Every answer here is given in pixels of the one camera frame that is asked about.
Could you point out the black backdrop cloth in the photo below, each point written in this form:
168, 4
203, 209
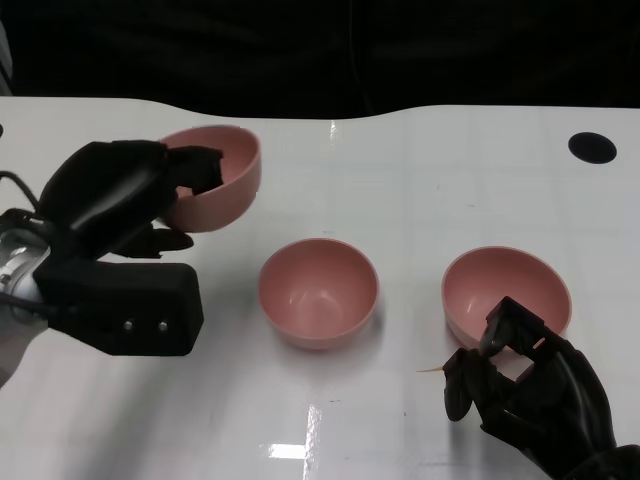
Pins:
250, 50

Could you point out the thin wooden splinter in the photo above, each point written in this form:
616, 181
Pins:
431, 370

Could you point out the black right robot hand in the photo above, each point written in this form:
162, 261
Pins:
550, 400

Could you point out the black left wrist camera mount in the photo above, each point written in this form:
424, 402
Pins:
125, 305

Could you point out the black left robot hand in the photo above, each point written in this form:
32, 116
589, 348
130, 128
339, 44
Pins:
110, 195

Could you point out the pink plastic bowl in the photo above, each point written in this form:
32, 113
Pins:
495, 280
317, 295
230, 195

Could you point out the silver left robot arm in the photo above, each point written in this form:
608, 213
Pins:
17, 270

